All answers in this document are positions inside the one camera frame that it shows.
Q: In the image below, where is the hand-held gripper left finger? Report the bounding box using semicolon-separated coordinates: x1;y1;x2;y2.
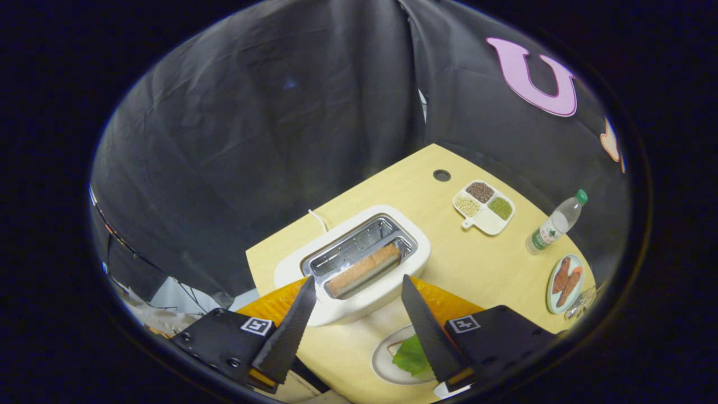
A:
170;275;317;394

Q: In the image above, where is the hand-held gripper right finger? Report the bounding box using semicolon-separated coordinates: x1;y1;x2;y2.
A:
401;274;559;393

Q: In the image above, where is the green lettuce leaf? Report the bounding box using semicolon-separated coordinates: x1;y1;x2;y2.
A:
392;334;435;379

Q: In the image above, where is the toasted bread slice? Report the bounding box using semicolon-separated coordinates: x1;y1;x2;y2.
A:
325;242;402;299

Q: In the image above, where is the round beige plate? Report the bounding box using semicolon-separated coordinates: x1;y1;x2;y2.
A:
371;324;449;385

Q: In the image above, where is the white square plate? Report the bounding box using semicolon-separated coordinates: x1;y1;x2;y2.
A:
433;382;472;400

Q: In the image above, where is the white toaster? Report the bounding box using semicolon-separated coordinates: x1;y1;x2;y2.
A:
273;205;431;328

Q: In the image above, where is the white divided seasoning dish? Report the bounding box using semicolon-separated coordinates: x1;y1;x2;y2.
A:
453;180;516;236

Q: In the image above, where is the brown fried meat piece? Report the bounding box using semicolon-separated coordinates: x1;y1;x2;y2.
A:
552;257;572;294

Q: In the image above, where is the brown orange-tipped meat piece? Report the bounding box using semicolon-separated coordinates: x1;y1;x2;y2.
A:
557;265;584;308

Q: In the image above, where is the pale green oval plate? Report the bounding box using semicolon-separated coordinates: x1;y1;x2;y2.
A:
546;254;586;314

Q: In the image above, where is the clear square stick holder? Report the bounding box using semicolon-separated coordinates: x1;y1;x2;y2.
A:
565;283;604;319

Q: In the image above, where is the clear water bottle green cap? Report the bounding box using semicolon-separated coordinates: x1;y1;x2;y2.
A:
525;189;588;256

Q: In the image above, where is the black backdrop cloth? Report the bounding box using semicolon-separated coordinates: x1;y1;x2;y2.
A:
89;0;634;315

